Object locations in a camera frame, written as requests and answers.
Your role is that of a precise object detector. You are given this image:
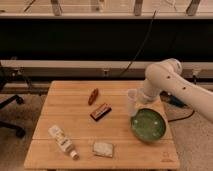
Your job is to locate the brown chocolate bar box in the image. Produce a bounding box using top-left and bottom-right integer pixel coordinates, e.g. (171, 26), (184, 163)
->
(90, 103), (112, 121)

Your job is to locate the white plastic bottle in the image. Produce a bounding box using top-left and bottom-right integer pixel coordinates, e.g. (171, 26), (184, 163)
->
(48, 125), (79, 160)

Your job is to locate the white ceramic cup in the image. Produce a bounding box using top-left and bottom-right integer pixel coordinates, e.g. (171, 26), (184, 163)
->
(127, 89), (137, 117)

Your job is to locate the blue power box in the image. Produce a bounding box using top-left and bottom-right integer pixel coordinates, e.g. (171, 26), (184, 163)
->
(165, 95), (185, 108)

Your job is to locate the black floor cable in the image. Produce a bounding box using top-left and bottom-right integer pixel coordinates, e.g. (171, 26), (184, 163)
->
(159, 74), (198, 123)

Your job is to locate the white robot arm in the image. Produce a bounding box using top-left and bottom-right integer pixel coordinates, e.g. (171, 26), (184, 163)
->
(137, 58), (213, 123)

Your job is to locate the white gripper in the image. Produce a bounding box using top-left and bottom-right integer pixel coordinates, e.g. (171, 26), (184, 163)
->
(137, 87), (160, 104)

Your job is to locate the black office chair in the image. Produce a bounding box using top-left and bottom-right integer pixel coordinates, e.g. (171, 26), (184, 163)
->
(0, 63), (27, 139)

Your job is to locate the brown oblong snack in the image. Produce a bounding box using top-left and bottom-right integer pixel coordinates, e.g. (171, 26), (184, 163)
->
(88, 88), (99, 105)

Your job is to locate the black hanging cable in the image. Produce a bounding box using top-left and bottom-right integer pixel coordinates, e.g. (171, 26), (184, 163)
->
(118, 9), (157, 78)

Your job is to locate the green ceramic bowl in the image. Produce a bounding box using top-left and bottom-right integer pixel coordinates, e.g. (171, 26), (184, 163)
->
(130, 108), (166, 143)

